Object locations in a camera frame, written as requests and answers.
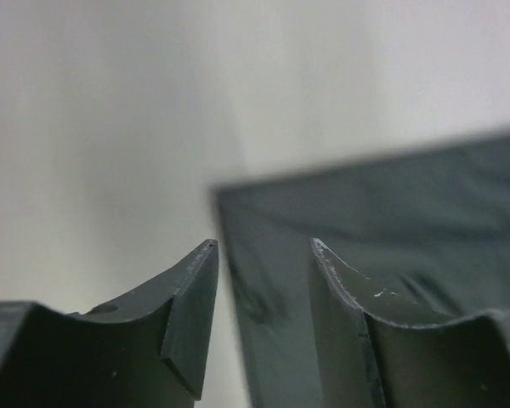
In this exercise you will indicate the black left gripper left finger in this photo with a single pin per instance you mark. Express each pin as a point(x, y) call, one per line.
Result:
point(145, 348)

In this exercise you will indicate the black t shirt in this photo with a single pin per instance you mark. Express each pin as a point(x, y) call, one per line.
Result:
point(432, 225)

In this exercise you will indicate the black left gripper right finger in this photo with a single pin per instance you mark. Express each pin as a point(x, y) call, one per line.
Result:
point(377, 349)

